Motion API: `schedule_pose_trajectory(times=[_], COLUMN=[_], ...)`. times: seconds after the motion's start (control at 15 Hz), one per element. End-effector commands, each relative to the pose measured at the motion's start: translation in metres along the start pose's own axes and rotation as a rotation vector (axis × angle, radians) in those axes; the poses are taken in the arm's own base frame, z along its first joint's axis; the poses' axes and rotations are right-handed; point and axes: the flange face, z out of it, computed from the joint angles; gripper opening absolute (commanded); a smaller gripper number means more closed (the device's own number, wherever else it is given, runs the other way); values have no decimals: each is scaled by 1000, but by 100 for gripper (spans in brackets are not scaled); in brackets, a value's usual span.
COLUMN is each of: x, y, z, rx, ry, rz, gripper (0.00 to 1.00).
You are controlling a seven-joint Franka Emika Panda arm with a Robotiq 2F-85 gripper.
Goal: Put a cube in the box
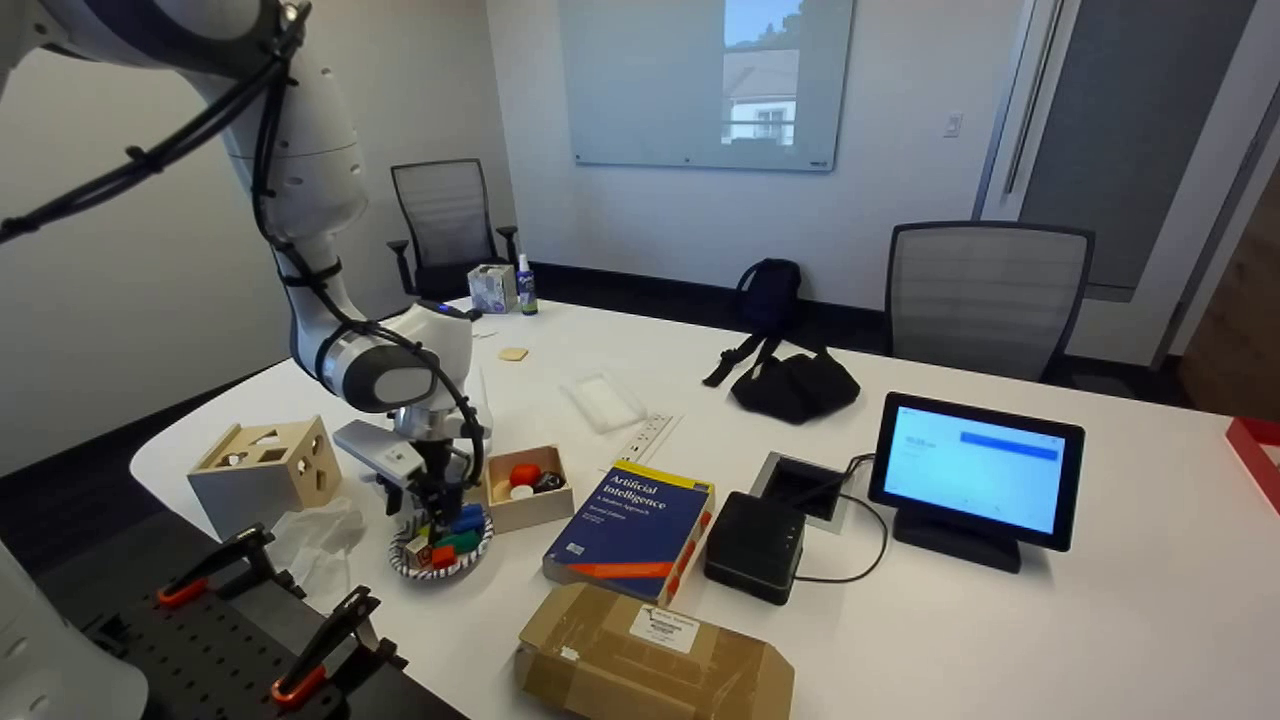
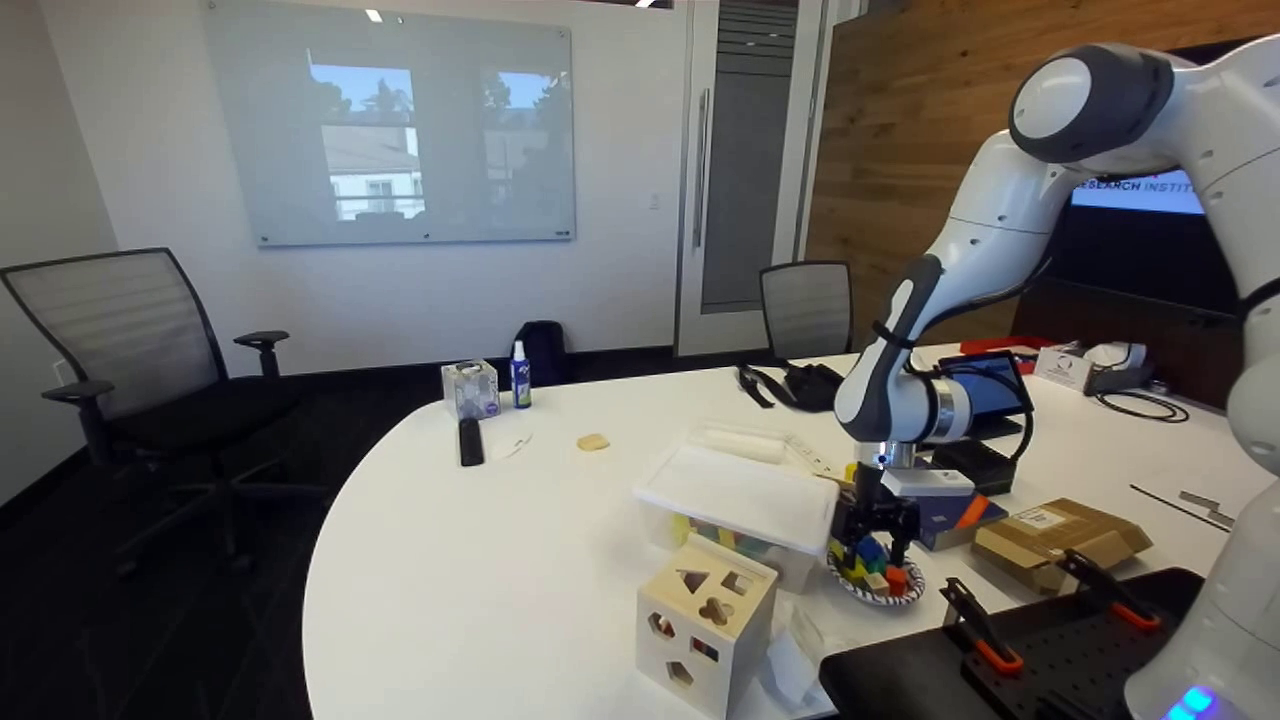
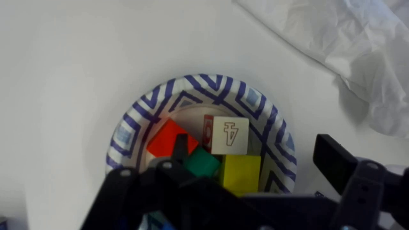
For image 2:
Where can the black rectangular box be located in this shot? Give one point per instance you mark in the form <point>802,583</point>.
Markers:
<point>989,467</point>

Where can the glass door with frame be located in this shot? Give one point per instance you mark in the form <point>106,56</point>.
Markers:
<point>746,160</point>

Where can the yellow toy block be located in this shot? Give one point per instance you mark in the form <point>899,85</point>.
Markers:
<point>844,552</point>

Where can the red tray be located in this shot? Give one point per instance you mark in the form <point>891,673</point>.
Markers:
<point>1001,345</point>

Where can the glass whiteboard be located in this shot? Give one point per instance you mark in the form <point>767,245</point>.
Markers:
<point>264,123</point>

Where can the wall television screen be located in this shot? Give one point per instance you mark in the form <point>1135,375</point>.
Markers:
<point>1146,252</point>

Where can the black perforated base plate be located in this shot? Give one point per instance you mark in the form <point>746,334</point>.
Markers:
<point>923,683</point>

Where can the metal bracket strip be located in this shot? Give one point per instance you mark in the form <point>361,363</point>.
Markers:
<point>1186,504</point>

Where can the black backpack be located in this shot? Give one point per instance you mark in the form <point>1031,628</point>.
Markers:
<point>543,351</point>

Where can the wooden shape sorter box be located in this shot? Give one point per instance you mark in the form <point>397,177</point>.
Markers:
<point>700,625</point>

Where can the small spray bottle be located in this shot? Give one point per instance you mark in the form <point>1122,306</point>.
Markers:
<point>522,380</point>

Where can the small yellow flat piece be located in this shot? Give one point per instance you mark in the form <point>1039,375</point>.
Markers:
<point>595,442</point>

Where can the black remote control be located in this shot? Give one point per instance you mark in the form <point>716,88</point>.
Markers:
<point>471,442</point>

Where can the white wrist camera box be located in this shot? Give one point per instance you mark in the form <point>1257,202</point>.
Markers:
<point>932,480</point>

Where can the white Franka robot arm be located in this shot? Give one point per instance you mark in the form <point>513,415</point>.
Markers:
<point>1200,132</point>

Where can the blue toy block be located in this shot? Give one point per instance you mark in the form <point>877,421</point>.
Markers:
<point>870,552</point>

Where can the grey mesh office chair with armrests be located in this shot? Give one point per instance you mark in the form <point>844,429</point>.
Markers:
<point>123,334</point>

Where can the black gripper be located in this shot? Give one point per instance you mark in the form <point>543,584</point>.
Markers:
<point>881,504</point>

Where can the blue book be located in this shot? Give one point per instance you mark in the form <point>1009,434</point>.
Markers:
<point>966,521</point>

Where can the white plastic bin with lid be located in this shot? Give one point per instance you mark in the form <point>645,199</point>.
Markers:
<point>735,500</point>

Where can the bowl holding toy blocks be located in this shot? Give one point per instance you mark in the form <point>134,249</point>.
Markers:
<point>874,597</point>

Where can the brown cardboard box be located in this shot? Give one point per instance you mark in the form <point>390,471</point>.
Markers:
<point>1061,541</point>

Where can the red toy block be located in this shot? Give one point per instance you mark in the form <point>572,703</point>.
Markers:
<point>899,583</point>

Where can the white headset device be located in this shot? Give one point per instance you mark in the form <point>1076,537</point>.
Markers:
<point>1113,363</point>

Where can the black tablet display on stand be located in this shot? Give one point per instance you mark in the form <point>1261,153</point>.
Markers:
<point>997,387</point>

